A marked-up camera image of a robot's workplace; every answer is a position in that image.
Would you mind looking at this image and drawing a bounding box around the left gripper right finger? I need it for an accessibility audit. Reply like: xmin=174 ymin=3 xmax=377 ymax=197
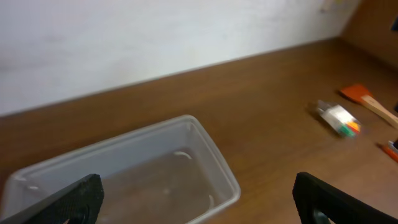
xmin=292 ymin=172 xmax=397 ymax=224

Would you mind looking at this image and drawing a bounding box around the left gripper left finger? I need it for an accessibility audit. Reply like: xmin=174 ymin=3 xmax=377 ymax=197
xmin=1 ymin=174 xmax=104 ymax=224

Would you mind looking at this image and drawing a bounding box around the clear case of coloured bits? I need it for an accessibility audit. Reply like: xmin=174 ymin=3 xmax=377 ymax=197
xmin=317 ymin=100 xmax=361 ymax=138

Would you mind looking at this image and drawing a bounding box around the clear plastic storage container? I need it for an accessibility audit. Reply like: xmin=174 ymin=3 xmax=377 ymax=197
xmin=1 ymin=115 xmax=241 ymax=223

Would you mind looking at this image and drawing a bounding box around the orange rail of sockets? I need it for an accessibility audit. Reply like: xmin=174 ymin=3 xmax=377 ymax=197
xmin=381 ymin=140 xmax=398 ymax=162

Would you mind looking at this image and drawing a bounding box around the orange scraper with wooden handle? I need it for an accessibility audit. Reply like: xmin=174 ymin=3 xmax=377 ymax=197
xmin=338 ymin=84 xmax=397 ymax=129

